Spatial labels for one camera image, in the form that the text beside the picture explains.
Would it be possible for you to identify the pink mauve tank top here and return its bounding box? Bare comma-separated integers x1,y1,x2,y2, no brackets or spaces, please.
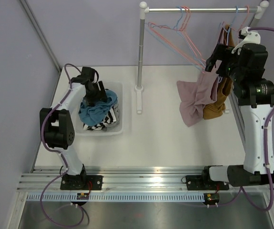
176,28,225,127

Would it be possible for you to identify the teal blue tank top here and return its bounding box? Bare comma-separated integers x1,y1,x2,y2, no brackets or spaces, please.
78,89,118,126

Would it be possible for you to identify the metal clothes rack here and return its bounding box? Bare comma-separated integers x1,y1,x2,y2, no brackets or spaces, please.
135,0,269,115

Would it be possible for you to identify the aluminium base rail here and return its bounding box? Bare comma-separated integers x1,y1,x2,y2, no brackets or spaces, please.
16,166,264,193

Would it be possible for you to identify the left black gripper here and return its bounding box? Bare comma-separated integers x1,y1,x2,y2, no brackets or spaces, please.
83,81,107,106

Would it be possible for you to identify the mustard brown tank top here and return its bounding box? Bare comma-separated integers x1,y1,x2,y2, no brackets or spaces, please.
203,24,235,120

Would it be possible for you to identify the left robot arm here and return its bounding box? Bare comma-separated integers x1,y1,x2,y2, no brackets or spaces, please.
40,67,108,191

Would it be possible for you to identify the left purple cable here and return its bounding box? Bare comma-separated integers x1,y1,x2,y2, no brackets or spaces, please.
39,63,91,226

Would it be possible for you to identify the white plastic basket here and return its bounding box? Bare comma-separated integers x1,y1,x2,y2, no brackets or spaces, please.
71,82,125,136

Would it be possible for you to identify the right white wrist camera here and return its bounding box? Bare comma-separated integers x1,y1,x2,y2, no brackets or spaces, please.
231,27,261,54

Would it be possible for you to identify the white slotted cable duct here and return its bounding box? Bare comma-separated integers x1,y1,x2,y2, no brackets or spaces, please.
26,192,204,202

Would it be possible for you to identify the black white striped tank top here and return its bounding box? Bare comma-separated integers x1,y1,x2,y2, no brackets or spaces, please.
83,105,120,131

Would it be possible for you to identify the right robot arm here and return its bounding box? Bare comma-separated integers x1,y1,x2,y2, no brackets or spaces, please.
200,43,274,189

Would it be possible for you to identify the grey tank top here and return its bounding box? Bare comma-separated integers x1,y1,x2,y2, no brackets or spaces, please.
103,103,120,131

